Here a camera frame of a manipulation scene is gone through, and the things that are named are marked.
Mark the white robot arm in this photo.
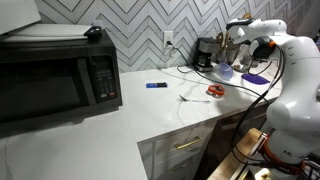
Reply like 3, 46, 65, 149
226, 18, 320, 180

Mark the orange heart cookie cutter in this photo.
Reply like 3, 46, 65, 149
207, 84, 225, 98

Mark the black microwave oven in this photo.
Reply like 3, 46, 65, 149
0, 27, 122, 122

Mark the white wall outlet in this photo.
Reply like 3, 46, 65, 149
163, 31, 173, 49

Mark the gold drawer handle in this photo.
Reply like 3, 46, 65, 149
174, 136, 201, 150

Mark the clear plastic container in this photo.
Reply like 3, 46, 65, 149
215, 62, 233, 81

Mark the white cutting board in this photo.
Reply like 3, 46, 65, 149
9, 24, 91, 37

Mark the metal strainer bowl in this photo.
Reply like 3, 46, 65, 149
233, 64, 250, 73

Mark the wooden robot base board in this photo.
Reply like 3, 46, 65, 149
207, 128, 262, 180

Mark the black power cable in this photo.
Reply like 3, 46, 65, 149
166, 40, 268, 101

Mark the purple plastic lid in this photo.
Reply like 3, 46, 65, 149
241, 74, 269, 85

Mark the wooden spoon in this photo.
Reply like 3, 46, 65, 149
242, 13, 252, 19

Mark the blue rectangular marker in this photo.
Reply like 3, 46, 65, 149
146, 82, 168, 88

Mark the metal spoon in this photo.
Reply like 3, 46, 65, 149
179, 94, 210, 103

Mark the metal utensil holder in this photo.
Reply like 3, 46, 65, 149
216, 32, 240, 65

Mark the black coffee maker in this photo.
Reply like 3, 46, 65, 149
193, 37, 218, 72

